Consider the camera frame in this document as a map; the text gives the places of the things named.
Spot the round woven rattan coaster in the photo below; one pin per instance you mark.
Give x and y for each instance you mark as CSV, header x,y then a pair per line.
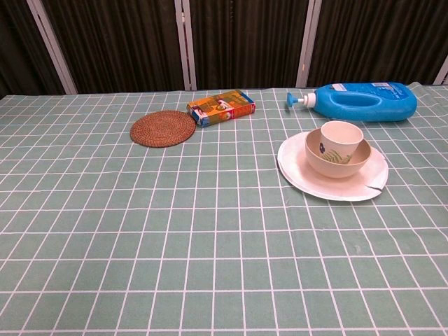
x,y
162,129

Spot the white partition frame post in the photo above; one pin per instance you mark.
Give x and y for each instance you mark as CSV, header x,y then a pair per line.
x,y
52,45
308,42
185,45
442,75

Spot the white cracked plate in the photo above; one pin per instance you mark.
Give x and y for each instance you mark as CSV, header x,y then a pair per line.
x,y
336,190

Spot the green checked tablecloth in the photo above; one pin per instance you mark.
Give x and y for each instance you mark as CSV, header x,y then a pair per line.
x,y
196,227

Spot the blue pump detergent bottle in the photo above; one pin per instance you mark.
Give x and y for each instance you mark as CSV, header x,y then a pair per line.
x,y
392,105

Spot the cream bowl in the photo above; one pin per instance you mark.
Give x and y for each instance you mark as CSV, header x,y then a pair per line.
x,y
329,169

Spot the small cream flower-print cup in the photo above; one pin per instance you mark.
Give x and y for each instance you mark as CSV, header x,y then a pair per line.
x,y
341,136

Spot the dark pleated screen panel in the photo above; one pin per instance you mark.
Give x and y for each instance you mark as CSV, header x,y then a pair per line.
x,y
17,45
378,38
119,45
245,42

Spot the orange printed carton box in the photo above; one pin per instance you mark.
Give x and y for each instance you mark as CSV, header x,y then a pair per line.
x,y
218,106

